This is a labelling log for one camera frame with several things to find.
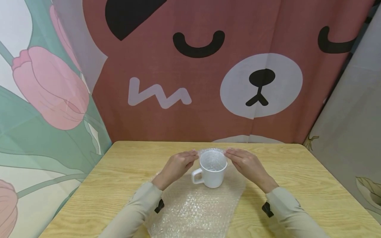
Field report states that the person's right hand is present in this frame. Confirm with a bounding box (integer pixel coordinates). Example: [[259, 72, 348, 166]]
[[224, 148, 279, 194]]

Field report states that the person's left hand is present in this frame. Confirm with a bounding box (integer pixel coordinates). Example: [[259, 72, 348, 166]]
[[152, 150, 199, 191]]

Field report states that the clear bubble wrap sheet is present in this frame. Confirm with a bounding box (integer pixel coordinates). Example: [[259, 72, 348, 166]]
[[131, 147, 247, 238]]

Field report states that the white ceramic mug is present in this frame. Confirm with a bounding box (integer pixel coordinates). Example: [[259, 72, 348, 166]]
[[191, 150, 228, 189]]

